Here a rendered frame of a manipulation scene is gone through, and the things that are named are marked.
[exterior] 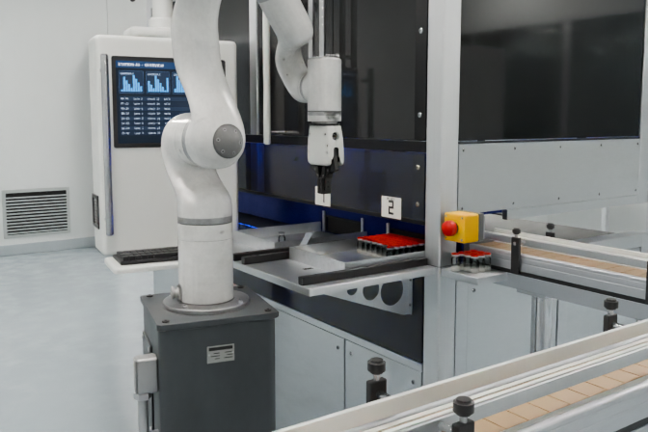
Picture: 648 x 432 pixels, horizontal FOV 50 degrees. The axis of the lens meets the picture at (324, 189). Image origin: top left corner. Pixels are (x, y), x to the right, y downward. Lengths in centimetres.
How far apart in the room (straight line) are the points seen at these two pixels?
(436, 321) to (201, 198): 74
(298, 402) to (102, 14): 534
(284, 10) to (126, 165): 104
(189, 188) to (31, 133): 553
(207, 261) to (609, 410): 88
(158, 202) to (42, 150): 459
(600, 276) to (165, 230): 149
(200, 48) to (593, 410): 101
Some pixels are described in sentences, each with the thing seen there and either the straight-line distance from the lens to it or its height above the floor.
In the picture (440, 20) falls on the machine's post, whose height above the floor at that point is 152.
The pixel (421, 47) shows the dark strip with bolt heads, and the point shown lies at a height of 146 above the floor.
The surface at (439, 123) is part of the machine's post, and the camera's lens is 180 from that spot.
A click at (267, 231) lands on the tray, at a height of 90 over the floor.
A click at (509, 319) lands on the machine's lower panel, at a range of 209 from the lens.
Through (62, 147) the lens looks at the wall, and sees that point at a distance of 706.
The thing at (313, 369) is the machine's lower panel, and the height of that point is 42.
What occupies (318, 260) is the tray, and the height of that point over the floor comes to 90.
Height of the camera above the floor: 127
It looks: 6 degrees down
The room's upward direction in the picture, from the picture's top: straight up
